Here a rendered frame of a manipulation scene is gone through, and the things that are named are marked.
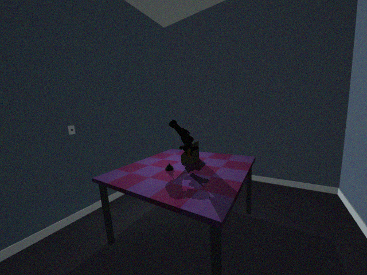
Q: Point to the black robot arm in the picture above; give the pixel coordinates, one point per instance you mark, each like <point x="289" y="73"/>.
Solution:
<point x="184" y="134"/>

